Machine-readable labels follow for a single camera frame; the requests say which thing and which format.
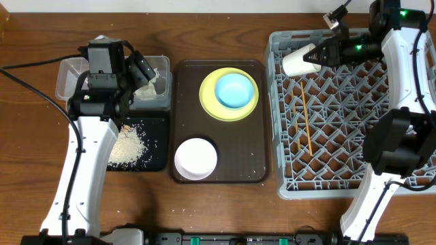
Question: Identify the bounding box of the white napkin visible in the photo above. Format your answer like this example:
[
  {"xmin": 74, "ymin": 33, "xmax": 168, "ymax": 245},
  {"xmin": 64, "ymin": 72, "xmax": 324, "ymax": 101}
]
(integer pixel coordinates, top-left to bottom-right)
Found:
[{"xmin": 134, "ymin": 68, "xmax": 160, "ymax": 100}]

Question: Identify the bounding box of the white cup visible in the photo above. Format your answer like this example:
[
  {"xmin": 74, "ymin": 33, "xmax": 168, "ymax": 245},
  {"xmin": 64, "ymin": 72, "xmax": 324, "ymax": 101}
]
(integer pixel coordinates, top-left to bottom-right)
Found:
[{"xmin": 282, "ymin": 44, "xmax": 322, "ymax": 77}]

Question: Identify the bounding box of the yellow plate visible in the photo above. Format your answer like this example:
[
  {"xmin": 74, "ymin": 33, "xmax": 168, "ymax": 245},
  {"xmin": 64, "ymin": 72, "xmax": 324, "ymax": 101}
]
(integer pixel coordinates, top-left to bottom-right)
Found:
[{"xmin": 199, "ymin": 67, "xmax": 260, "ymax": 122}]

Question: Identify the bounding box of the wooden chopstick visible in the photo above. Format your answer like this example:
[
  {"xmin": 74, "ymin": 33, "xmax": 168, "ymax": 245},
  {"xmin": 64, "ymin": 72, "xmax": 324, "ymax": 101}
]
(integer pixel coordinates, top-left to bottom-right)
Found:
[
  {"xmin": 300, "ymin": 82, "xmax": 313, "ymax": 157},
  {"xmin": 291, "ymin": 89, "xmax": 301, "ymax": 151}
]

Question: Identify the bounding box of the light blue bowl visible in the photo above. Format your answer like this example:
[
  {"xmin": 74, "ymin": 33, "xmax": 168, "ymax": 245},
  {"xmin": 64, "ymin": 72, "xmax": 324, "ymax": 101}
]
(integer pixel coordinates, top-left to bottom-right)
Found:
[{"xmin": 215, "ymin": 73, "xmax": 254, "ymax": 109}]

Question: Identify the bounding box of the pink bowl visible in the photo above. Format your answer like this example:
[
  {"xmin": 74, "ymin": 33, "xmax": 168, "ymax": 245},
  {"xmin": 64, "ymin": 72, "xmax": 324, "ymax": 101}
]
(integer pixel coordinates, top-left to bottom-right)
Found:
[{"xmin": 174, "ymin": 137, "xmax": 218, "ymax": 180}]

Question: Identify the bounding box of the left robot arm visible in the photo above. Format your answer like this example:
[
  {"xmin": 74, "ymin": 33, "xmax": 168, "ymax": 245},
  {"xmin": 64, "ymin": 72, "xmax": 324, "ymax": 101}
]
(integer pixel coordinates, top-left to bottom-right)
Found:
[{"xmin": 20, "ymin": 48, "xmax": 155, "ymax": 244}]

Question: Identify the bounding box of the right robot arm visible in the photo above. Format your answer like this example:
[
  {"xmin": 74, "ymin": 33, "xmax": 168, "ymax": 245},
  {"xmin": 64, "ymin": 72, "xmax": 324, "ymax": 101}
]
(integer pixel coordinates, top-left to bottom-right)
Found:
[{"xmin": 303, "ymin": 0, "xmax": 435, "ymax": 244}]

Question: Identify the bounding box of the grey dishwasher rack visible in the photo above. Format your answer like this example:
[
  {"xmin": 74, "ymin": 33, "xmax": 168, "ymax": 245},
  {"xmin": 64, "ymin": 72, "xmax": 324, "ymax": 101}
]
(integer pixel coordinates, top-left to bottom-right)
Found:
[{"xmin": 264, "ymin": 26, "xmax": 436, "ymax": 201}]

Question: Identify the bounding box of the clear plastic bin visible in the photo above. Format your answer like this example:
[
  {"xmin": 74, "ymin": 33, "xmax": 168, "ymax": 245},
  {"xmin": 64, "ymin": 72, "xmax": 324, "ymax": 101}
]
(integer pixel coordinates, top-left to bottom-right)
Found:
[{"xmin": 55, "ymin": 56, "xmax": 172, "ymax": 110}]

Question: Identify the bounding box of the pile of rice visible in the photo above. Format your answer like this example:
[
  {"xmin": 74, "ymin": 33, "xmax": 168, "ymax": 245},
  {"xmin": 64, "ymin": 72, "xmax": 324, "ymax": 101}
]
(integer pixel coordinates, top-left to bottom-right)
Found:
[{"xmin": 108, "ymin": 123, "xmax": 157, "ymax": 172}]

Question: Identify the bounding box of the black plastic bin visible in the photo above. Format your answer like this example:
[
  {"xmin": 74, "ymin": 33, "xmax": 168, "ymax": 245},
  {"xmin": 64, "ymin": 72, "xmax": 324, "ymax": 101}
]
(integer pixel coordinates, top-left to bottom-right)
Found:
[{"xmin": 121, "ymin": 110, "xmax": 170, "ymax": 172}]

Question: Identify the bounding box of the brown serving tray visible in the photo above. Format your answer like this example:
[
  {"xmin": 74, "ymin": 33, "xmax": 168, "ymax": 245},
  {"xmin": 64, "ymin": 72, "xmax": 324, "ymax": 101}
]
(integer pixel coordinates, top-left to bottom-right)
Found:
[{"xmin": 170, "ymin": 60, "xmax": 270, "ymax": 184}]

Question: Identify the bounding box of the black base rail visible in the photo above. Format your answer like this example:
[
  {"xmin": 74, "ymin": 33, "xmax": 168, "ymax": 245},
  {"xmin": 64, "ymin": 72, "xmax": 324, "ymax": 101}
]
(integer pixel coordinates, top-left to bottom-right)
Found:
[{"xmin": 149, "ymin": 231, "xmax": 409, "ymax": 245}]

